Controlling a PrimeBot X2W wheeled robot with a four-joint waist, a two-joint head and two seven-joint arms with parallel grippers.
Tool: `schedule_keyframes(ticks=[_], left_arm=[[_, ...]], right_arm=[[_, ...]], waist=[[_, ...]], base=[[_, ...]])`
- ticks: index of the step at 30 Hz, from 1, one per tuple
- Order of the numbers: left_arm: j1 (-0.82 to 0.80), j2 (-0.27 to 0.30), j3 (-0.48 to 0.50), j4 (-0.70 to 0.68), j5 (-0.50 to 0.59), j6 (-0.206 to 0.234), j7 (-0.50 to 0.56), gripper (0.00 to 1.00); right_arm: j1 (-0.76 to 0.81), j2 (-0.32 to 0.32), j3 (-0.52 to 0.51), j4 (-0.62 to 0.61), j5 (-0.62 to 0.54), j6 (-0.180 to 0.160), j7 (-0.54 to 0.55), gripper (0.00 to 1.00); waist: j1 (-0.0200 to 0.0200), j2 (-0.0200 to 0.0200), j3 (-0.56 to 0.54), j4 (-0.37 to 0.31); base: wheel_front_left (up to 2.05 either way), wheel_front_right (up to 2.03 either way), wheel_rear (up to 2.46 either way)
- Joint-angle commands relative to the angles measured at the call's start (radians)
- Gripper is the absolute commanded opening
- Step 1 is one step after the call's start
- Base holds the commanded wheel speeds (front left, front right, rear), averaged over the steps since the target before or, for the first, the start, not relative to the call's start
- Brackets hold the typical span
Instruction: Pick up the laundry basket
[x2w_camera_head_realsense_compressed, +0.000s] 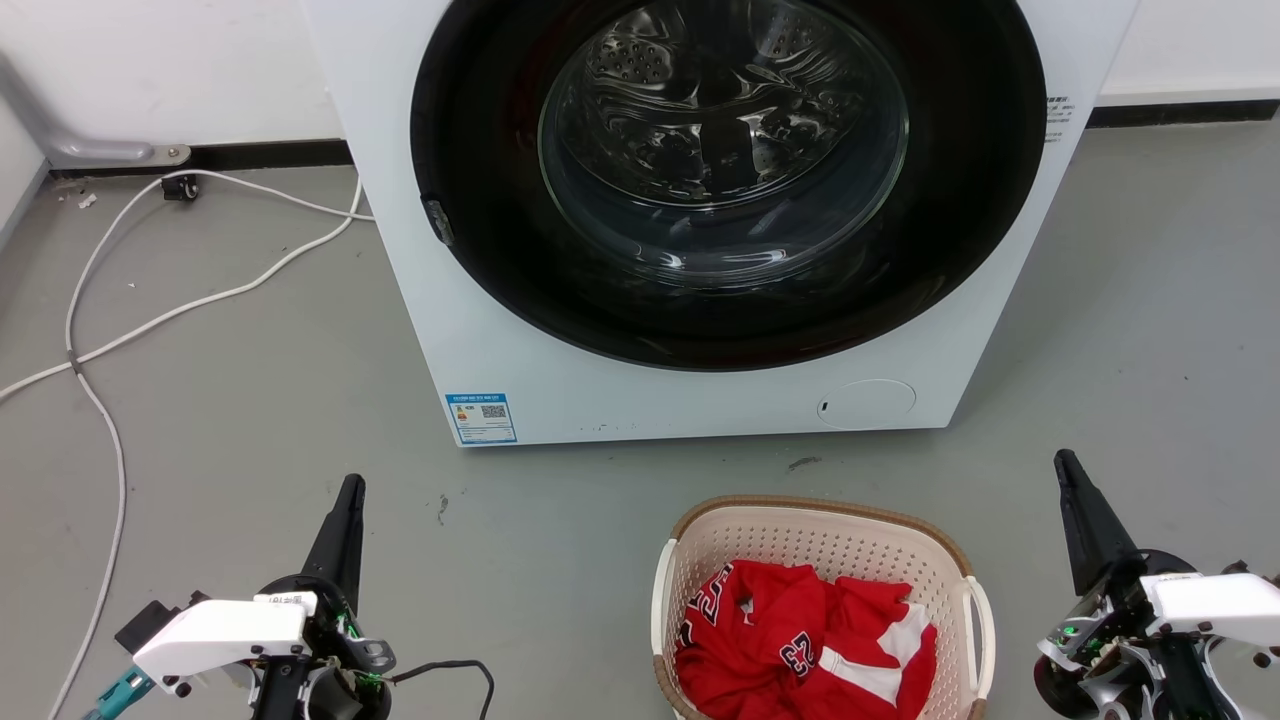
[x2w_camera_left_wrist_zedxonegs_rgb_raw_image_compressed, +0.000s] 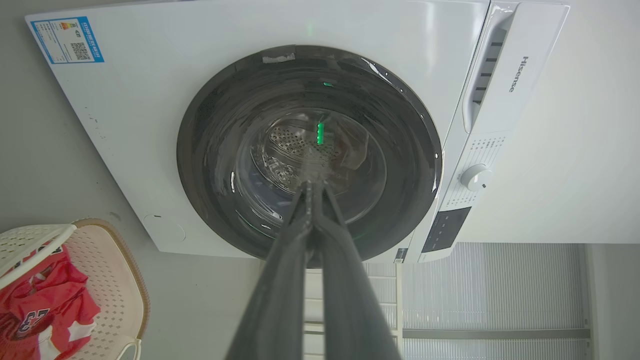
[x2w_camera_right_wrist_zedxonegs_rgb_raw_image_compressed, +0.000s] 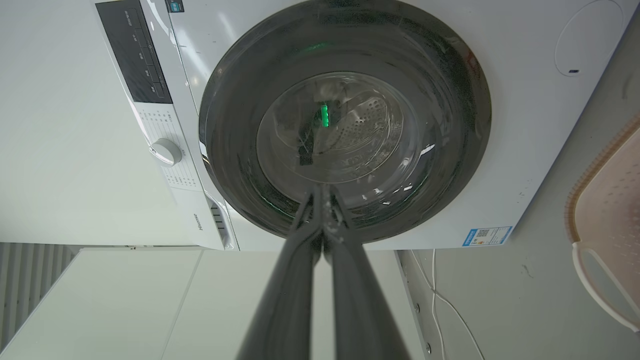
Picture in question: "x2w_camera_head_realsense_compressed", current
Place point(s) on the beige perforated laundry basket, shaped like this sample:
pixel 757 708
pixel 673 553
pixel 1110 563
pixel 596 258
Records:
pixel 810 535

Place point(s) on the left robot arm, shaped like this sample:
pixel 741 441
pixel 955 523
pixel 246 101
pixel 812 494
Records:
pixel 280 695

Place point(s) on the white front-load washing machine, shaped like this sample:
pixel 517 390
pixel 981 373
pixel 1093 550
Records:
pixel 500 340

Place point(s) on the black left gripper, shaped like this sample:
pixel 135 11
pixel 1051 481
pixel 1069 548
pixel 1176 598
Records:
pixel 340 640

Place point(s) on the round white filter cover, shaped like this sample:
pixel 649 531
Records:
pixel 866 404

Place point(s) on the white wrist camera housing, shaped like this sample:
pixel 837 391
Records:
pixel 220 632
pixel 1215 600

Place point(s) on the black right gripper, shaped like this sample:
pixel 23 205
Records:
pixel 1100 640

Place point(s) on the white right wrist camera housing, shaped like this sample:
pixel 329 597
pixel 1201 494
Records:
pixel 1215 600

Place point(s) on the steel washer drum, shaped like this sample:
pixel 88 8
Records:
pixel 720 130

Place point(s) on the small printed warning label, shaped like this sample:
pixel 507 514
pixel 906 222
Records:
pixel 1058 118

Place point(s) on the red and white jersey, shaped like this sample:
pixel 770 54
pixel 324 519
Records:
pixel 770 640

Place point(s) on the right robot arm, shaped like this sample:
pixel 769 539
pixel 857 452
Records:
pixel 1180 685

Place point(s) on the blue energy label sticker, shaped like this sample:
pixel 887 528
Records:
pixel 481 418

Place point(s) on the black wall baseboard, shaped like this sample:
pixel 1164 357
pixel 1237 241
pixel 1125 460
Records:
pixel 270 155
pixel 1180 112

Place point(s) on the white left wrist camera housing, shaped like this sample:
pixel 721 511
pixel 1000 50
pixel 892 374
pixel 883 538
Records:
pixel 220 632

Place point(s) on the black round glass washer door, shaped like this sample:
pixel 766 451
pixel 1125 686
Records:
pixel 965 250

